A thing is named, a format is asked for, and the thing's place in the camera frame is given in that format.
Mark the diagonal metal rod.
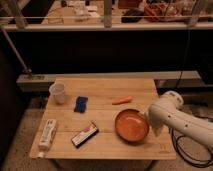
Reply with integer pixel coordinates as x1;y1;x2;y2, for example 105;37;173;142
0;26;32;77

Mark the blue sponge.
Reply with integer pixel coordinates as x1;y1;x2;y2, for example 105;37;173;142
74;96;88;113

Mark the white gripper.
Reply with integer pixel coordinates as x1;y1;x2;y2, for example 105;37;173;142
144;111;163;136

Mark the white plastic cup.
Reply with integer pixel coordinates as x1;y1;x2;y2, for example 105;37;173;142
49;83;66;104

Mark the black cable on floor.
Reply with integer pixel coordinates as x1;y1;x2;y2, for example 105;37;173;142
169;128;213;169

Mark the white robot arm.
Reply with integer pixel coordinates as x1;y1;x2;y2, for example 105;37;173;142
145;91;213;149

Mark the orange carrot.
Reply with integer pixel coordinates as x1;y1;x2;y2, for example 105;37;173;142
112;96;133;105

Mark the grey metal rail beam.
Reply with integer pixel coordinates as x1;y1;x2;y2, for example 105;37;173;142
16;71;213;92

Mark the orange ceramic bowl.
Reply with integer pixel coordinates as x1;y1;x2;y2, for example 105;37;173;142
115;109;149;143

